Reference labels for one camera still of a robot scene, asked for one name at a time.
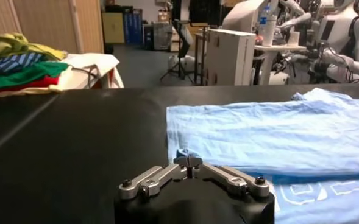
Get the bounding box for bamboo folding screen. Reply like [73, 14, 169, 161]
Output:
[0, 0, 104, 54]

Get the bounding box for cream folded garment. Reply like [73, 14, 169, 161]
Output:
[0, 83, 64, 98]

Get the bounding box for black plastic table cover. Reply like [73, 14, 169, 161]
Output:
[0, 82, 359, 224]

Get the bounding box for white standing desk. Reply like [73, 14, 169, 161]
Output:
[254, 44, 307, 86]

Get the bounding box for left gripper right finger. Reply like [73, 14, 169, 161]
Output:
[188, 153, 271, 198]

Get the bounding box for lime green garment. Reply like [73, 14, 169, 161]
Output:
[0, 32, 68, 65]

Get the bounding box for blue striped garment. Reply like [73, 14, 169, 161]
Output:
[0, 53, 48, 77]

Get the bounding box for white tumbler bottle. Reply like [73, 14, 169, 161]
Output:
[260, 15, 277, 47]

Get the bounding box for blue storage crates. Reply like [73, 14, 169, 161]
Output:
[124, 12, 143, 45]

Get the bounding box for tall white cardboard box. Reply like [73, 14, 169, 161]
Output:
[205, 29, 256, 86]

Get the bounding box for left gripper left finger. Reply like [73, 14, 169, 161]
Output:
[118, 152, 190, 200]

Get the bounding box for white paper cup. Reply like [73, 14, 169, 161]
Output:
[288, 30, 300, 47]

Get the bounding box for black monitor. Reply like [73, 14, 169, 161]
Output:
[188, 0, 222, 27]

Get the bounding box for white curved machine cover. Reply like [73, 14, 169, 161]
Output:
[221, 0, 265, 33]

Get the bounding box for yellow cabinet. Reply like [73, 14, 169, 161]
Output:
[102, 12, 126, 44]

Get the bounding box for light blue t-shirt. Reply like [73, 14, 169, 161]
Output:
[166, 87, 359, 224]

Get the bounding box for red garment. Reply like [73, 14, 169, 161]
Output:
[0, 75, 60, 94]

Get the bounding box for black tripod stand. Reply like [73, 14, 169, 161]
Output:
[160, 18, 195, 85]

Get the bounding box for clear water bottle blue cap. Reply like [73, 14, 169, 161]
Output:
[258, 2, 273, 25]

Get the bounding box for white humanoid robot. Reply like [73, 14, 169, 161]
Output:
[276, 0, 359, 85]

